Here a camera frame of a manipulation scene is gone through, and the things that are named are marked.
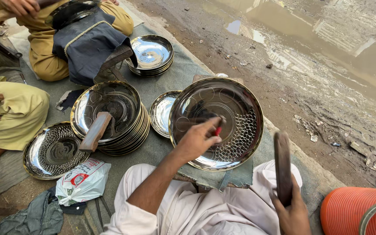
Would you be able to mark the dark wooden mallet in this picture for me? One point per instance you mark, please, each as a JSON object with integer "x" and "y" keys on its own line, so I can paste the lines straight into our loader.
{"x": 283, "y": 166}

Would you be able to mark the white printed plastic bag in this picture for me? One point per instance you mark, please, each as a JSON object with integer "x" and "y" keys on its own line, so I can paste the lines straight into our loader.
{"x": 83, "y": 181}

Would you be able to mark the person's white clothing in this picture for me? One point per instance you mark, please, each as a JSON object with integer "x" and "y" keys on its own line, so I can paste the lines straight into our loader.
{"x": 207, "y": 212}

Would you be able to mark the torn dark cardboard scrap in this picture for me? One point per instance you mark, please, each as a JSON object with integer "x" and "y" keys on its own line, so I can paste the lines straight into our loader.
{"x": 70, "y": 98}

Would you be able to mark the brown wooden mallet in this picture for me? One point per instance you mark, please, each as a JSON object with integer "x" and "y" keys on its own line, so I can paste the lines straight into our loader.
{"x": 95, "y": 132}

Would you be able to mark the metal tongs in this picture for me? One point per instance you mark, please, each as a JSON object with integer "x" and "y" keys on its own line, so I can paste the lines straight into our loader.
{"x": 100, "y": 212}

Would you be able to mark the dark blue cloth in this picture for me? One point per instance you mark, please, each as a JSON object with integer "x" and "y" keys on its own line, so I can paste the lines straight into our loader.
{"x": 83, "y": 49}

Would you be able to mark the large half-patterned steel plate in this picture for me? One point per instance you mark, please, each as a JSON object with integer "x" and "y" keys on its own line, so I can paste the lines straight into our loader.
{"x": 237, "y": 107}

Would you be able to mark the person's left hand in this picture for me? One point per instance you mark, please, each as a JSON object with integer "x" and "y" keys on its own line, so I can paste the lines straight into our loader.
{"x": 194, "y": 140}

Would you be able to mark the grey floor mat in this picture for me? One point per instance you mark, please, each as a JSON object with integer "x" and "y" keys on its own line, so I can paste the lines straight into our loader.
{"x": 171, "y": 81}

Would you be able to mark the crumpled grey cloth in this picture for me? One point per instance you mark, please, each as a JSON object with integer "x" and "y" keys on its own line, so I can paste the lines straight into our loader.
{"x": 33, "y": 217}

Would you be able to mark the grey-green folded cloth pad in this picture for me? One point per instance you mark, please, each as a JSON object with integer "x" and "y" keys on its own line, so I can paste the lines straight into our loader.
{"x": 237, "y": 174}

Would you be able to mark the fully patterned steel plate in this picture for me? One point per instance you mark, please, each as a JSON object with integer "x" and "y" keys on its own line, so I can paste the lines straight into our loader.
{"x": 52, "y": 151}

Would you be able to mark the tall stack of steel plates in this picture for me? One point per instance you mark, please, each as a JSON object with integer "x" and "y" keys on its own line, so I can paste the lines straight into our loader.
{"x": 116, "y": 98}

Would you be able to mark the brown wooden stake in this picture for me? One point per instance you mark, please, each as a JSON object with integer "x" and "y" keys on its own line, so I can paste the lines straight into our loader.
{"x": 114, "y": 58}

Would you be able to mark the steel plate with dark rim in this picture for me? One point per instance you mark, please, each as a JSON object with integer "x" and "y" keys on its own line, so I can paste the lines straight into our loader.
{"x": 72, "y": 11}

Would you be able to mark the orange ribbed container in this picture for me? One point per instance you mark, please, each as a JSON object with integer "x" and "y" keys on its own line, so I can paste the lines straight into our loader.
{"x": 348, "y": 212}

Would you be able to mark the small plain steel plate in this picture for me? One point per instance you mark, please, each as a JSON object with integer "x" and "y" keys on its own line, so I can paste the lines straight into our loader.
{"x": 162, "y": 112}

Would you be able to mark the person's right hand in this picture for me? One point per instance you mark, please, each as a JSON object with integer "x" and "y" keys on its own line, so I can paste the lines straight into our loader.
{"x": 292, "y": 217}

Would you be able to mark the short stack of steel plates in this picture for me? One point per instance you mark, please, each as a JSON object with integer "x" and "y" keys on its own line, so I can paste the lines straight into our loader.
{"x": 150, "y": 52}

